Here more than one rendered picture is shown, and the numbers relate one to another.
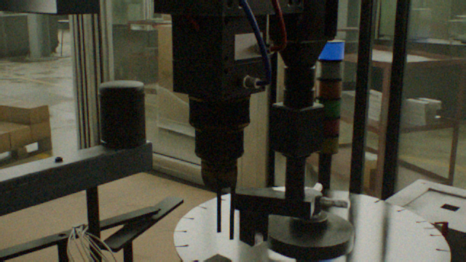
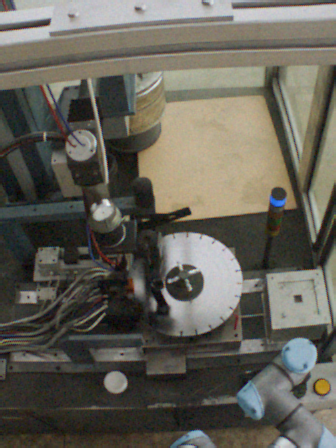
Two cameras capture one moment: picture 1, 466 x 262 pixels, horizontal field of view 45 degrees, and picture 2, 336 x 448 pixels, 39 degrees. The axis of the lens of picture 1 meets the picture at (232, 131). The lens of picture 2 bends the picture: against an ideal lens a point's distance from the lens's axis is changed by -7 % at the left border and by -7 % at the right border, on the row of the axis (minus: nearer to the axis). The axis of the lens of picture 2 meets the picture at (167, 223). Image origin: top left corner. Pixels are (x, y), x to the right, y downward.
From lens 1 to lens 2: 1.20 m
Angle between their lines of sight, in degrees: 59
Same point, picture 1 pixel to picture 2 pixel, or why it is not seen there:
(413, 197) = (293, 280)
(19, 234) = (170, 149)
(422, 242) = (211, 318)
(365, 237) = (198, 300)
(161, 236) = (224, 191)
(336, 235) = (184, 294)
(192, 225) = not seen: hidden behind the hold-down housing
